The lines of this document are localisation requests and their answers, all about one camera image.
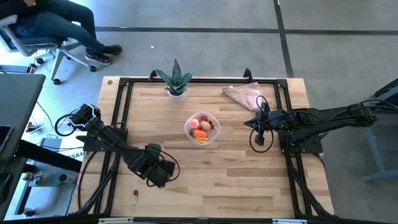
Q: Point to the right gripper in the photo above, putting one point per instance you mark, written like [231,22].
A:
[278,119]

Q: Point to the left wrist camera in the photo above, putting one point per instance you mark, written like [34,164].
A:
[154,150]

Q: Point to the snake plant in white pot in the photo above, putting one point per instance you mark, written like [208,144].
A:
[176,82]

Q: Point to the grey desk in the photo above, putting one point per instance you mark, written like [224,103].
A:
[18,102]

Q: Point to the seated person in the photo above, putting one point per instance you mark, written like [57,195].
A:
[62,28]

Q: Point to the orange toy carrot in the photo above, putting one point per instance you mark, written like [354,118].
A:
[199,133]

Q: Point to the grey office chair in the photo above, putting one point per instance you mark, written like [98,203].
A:
[37,46]

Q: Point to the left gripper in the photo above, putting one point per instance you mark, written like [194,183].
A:
[146,163]

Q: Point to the clear bottle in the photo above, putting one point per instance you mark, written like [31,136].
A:
[40,179]

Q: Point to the white frame bracket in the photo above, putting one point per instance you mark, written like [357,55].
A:
[289,221]
[115,220]

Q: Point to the white round device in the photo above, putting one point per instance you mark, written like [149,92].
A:
[63,178]

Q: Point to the blue grey metal table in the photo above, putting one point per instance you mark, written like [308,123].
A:
[382,149]

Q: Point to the beige pink cloth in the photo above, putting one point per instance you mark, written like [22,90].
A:
[245,95]

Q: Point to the beige toy potato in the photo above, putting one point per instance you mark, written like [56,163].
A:
[205,125]

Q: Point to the clear plastic tupperware container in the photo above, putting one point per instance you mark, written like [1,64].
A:
[216,134]

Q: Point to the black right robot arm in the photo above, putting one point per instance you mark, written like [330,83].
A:
[326,121]

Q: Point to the black aluminium table frame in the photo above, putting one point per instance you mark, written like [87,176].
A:
[202,80]

